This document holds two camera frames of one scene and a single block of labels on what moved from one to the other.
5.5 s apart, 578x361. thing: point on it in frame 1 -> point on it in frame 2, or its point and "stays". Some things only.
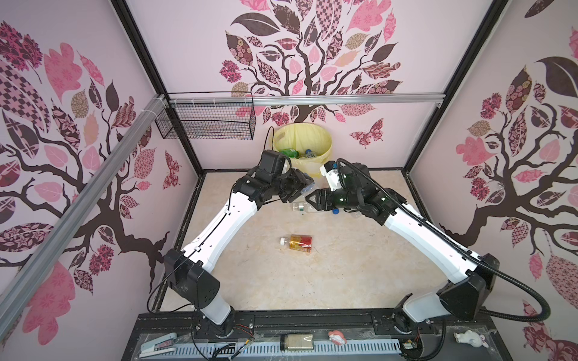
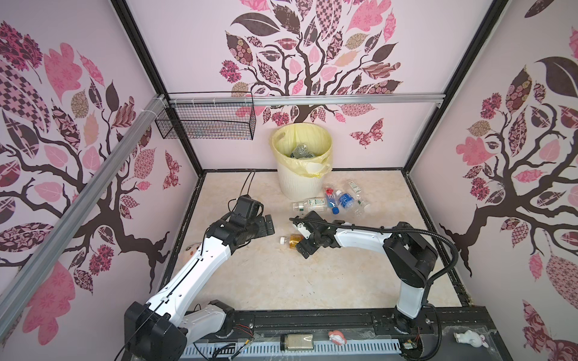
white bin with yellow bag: (307, 146) stays
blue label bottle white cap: (308, 188) -> (301, 152)
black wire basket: (209, 115) stays
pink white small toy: (337, 338) stays
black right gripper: (323, 197) -> (308, 250)
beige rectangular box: (299, 341) stays
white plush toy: (471, 338) stays
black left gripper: (299, 181) -> (263, 231)
